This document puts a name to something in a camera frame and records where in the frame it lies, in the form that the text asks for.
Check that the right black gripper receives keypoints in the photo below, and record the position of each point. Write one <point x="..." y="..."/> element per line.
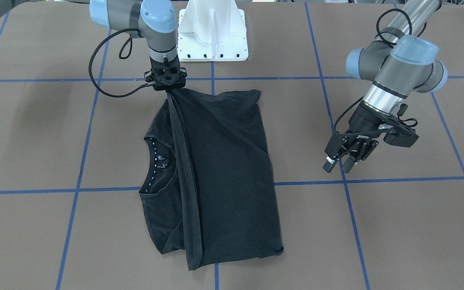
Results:
<point x="149" y="75"/>

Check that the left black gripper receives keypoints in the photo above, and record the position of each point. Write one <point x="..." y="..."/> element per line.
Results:
<point x="364" y="120"/>

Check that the black printed t-shirt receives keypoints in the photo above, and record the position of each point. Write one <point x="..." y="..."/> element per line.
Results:
<point x="209" y="189"/>

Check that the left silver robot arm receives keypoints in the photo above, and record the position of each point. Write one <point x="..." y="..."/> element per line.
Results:
<point x="397" y="62"/>

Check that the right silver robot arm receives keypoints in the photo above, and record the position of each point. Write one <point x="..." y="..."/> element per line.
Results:
<point x="153" y="20"/>

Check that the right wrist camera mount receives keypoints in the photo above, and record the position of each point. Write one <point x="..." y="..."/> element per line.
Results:
<point x="165" y="78"/>

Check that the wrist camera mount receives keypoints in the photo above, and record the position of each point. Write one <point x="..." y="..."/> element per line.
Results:
<point x="401" y="132"/>
<point x="165" y="78"/>

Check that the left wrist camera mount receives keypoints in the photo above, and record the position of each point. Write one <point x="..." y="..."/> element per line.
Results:
<point x="401" y="132"/>

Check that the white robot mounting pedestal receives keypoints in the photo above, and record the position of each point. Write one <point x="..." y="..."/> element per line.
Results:
<point x="212" y="30"/>

